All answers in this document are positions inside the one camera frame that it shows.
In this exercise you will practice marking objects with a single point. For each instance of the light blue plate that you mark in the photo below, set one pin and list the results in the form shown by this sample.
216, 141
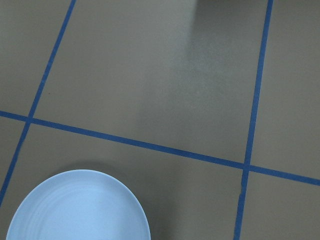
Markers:
80, 205

